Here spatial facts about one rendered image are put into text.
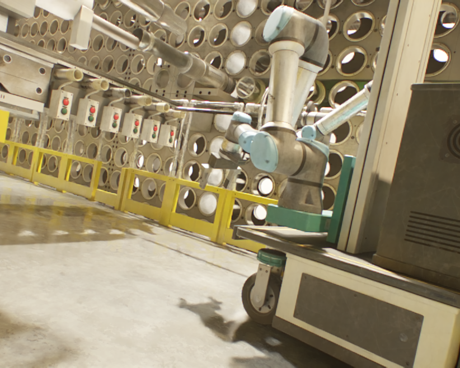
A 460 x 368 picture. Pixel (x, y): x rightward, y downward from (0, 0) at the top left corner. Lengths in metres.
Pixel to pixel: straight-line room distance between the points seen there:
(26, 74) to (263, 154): 1.49
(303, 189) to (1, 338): 0.92
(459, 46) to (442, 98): 2.12
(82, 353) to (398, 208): 0.91
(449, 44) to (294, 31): 2.13
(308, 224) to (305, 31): 0.62
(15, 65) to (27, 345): 1.54
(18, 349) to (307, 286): 0.77
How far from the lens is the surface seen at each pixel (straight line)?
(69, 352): 1.05
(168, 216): 3.02
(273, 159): 1.15
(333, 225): 1.33
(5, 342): 1.09
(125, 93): 2.47
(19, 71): 2.28
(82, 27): 2.58
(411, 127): 1.19
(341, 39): 3.53
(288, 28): 1.31
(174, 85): 3.83
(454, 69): 3.25
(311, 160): 1.23
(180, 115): 2.74
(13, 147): 5.09
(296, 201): 1.23
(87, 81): 2.39
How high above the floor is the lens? 0.49
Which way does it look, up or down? 3 degrees down
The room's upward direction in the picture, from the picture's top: 11 degrees clockwise
